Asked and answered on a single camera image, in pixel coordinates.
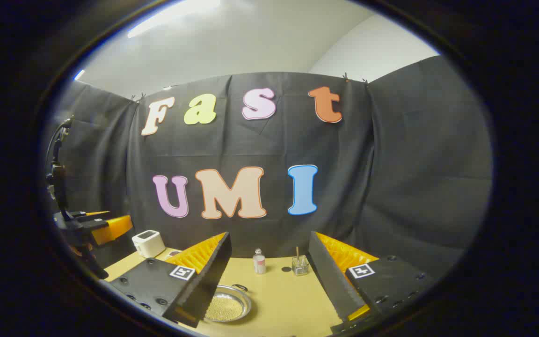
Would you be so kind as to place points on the pile of yellow soybeans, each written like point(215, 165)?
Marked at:
point(225, 308)

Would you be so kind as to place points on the white divided dish of beans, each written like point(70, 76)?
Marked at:
point(172, 254)

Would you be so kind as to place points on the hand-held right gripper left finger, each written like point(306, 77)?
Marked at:
point(213, 271)

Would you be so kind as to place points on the white toaster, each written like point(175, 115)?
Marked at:
point(149, 243)

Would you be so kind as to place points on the glass cup with sticks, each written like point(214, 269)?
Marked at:
point(300, 267)

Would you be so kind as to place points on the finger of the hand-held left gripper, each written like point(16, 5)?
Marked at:
point(91, 215)
point(112, 229)

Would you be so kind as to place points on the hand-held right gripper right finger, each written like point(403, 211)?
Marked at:
point(328, 276)

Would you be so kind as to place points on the small bottle with pink label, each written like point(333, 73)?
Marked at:
point(259, 263)

